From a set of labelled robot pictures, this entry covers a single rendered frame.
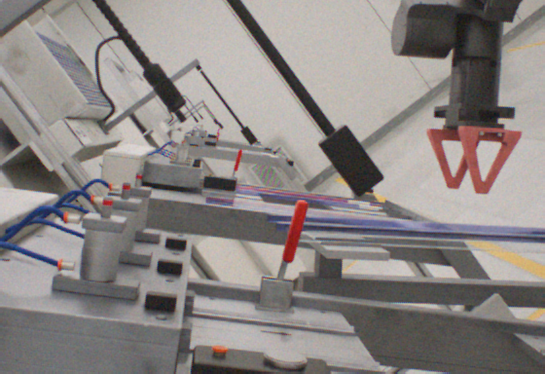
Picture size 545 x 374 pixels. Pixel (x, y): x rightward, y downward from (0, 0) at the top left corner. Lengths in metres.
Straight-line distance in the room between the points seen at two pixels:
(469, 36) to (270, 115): 7.30
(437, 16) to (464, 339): 0.36
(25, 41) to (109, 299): 1.26
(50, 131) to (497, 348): 0.96
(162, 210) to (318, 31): 6.84
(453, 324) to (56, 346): 0.49
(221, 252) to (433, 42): 4.31
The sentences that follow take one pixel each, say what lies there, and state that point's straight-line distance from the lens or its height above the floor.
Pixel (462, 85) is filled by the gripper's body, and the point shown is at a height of 1.07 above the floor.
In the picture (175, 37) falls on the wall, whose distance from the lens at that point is 8.24.
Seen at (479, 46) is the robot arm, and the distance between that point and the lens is 0.95.
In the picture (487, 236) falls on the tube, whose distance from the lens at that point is 1.09.
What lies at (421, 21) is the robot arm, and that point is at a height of 1.16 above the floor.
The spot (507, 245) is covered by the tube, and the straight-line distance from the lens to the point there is 0.99.
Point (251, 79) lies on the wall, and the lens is 8.21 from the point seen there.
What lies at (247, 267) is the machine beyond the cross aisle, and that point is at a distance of 5.19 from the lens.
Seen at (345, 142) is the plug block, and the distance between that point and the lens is 0.52.
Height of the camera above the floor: 1.21
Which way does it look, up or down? 5 degrees down
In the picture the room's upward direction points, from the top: 37 degrees counter-clockwise
